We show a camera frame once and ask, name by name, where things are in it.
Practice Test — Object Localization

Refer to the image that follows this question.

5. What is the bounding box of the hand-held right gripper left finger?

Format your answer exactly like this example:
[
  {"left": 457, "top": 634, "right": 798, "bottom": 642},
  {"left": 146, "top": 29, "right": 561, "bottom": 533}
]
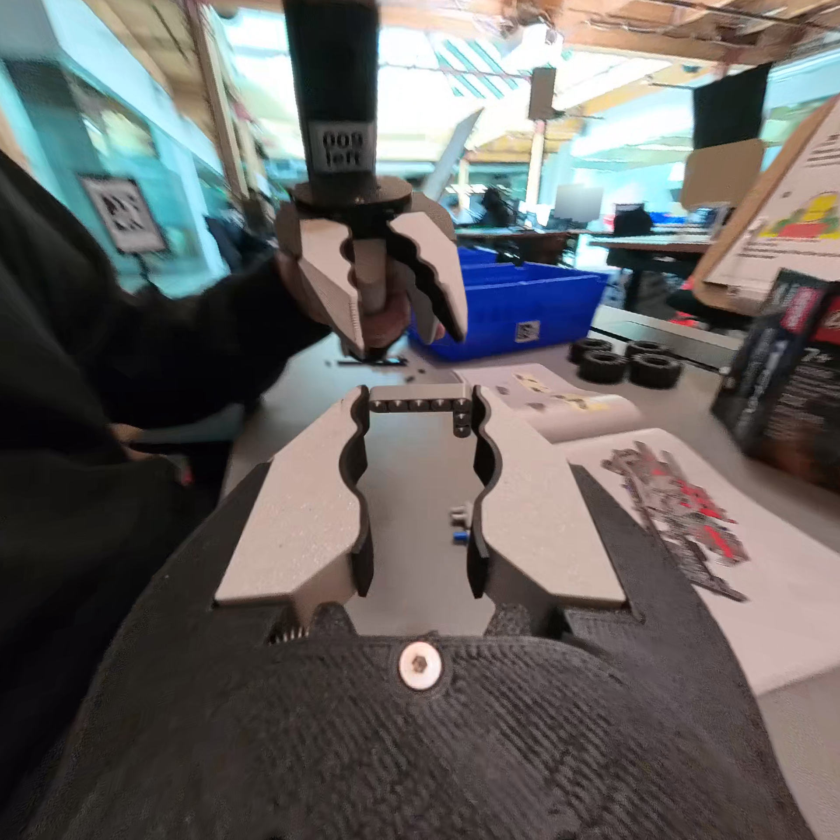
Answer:
[{"left": 214, "top": 386, "right": 375, "bottom": 624}]

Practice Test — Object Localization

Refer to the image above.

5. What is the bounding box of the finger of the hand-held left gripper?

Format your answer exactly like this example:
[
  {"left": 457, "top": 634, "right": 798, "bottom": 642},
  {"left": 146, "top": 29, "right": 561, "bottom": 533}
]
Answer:
[
  {"left": 298, "top": 218, "right": 366, "bottom": 358},
  {"left": 386, "top": 213, "right": 469, "bottom": 345}
]

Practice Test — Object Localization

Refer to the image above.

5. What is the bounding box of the tilted white board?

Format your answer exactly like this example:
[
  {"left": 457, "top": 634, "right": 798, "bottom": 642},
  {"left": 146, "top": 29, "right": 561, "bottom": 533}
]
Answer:
[{"left": 433, "top": 108, "right": 485, "bottom": 191}]

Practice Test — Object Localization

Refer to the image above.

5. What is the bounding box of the person's left forearm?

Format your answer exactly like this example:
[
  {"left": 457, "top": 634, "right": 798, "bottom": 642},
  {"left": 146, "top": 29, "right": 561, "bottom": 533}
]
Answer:
[{"left": 98, "top": 259, "right": 332, "bottom": 421}]

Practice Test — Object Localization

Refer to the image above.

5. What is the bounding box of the person's left hand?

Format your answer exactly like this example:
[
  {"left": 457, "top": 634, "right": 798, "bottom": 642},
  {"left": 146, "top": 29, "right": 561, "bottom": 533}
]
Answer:
[{"left": 276, "top": 252, "right": 412, "bottom": 353}]

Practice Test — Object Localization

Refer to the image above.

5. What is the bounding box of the open instruction booklet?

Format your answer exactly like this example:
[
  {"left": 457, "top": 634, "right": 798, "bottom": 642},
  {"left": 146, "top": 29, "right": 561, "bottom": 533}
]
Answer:
[{"left": 453, "top": 364, "right": 840, "bottom": 697}]

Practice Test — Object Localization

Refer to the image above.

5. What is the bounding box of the marker sign on stand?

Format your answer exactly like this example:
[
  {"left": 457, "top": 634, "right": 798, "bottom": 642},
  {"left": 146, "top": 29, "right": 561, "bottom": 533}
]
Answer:
[{"left": 77, "top": 172, "right": 170, "bottom": 290}]

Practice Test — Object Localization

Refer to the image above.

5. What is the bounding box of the blue plastic bin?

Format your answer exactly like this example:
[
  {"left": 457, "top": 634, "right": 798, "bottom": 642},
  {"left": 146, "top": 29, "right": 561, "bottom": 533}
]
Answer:
[{"left": 407, "top": 246, "right": 611, "bottom": 363}]

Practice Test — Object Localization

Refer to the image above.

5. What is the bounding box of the black toy set box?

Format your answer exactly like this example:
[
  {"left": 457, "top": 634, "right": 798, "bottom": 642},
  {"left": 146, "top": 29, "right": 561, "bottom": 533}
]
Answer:
[{"left": 710, "top": 268, "right": 840, "bottom": 490}]

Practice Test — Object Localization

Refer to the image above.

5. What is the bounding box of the person's black clothing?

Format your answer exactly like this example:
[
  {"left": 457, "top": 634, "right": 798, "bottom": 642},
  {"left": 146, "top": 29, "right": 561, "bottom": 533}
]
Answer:
[{"left": 0, "top": 151, "right": 277, "bottom": 840}]

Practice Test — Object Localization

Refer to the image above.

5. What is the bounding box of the grey desk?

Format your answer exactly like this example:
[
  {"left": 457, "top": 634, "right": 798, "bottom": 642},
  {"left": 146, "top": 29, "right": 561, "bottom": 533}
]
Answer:
[{"left": 223, "top": 305, "right": 840, "bottom": 840}]

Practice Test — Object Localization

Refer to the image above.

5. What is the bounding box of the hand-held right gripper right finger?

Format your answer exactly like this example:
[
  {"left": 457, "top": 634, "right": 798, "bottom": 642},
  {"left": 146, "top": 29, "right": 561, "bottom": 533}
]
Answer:
[{"left": 465, "top": 386, "right": 627, "bottom": 631}]

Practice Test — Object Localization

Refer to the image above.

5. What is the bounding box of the grey L-shaped toy beam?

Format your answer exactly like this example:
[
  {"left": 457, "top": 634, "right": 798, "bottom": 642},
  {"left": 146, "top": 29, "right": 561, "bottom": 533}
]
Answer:
[{"left": 369, "top": 386, "right": 473, "bottom": 439}]

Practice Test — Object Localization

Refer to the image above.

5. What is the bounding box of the cardboard instruction board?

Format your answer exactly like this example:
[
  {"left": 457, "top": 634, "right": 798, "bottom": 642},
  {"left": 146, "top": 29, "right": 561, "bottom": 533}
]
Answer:
[{"left": 694, "top": 95, "right": 840, "bottom": 316}]

